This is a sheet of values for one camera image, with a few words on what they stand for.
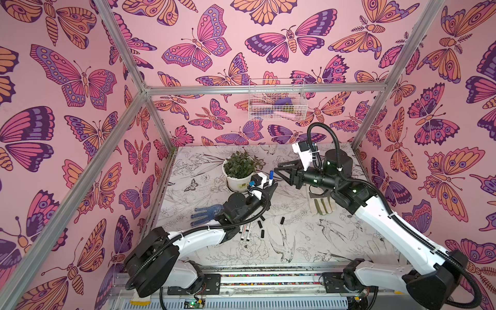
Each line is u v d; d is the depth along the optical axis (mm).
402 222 433
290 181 604
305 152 567
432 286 385
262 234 856
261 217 917
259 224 897
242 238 852
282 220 898
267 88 928
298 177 567
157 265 417
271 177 682
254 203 660
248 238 852
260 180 626
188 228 501
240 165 898
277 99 963
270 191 725
